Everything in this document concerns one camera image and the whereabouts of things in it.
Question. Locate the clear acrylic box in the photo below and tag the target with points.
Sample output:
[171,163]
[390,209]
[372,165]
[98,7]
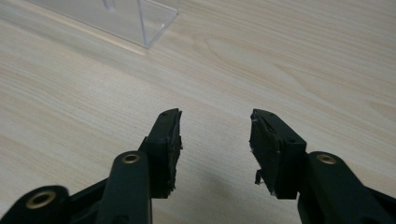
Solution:
[124,17]

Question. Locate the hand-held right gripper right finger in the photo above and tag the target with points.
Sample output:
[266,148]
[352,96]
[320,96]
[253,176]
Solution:
[277,155]

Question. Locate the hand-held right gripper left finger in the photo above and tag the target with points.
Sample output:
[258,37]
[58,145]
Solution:
[162,146]

